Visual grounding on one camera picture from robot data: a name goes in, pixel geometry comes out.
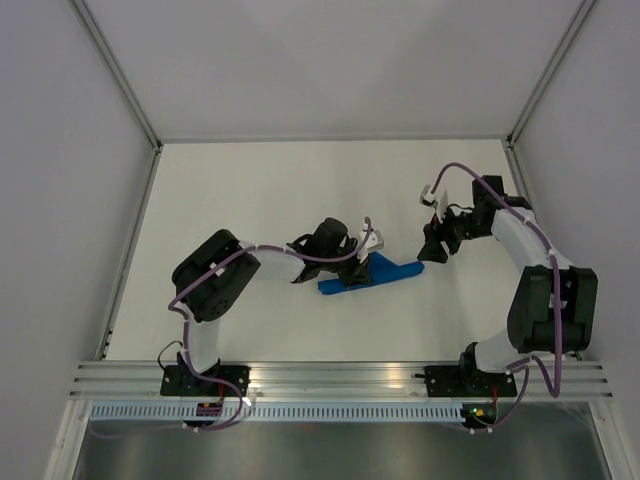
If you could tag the right aluminium frame post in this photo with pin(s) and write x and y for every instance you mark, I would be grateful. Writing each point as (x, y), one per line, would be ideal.
(567, 40)

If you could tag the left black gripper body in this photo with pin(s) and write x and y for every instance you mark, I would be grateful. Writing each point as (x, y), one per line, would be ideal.
(348, 270)

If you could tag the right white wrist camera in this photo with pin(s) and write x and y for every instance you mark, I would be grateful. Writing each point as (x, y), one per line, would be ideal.
(436, 200)

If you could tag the aluminium front rail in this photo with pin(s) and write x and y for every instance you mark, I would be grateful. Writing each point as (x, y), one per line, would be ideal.
(582, 381)

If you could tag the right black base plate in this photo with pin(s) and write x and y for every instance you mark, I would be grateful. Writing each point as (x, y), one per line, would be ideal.
(450, 381)

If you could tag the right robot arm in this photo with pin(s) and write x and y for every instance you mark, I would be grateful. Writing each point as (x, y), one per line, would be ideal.
(553, 307)

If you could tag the left aluminium frame post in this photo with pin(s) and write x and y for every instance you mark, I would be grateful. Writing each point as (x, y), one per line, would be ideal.
(87, 19)

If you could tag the blue cloth napkin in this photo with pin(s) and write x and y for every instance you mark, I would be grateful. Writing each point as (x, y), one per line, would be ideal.
(380, 271)

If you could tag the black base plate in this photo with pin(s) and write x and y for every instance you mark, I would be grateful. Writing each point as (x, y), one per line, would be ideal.
(179, 382)
(450, 381)

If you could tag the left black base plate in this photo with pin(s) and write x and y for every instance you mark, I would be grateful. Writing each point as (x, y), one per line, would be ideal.
(179, 382)

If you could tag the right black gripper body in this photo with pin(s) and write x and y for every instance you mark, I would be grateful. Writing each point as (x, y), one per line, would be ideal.
(452, 230)

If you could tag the aluminium frame post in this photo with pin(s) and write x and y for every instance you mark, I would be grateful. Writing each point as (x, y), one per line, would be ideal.
(567, 40)
(87, 19)

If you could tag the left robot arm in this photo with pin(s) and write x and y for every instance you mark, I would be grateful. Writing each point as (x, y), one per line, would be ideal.
(211, 279)

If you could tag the white slotted cable duct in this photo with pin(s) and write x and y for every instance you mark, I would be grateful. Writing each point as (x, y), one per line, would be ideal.
(280, 411)

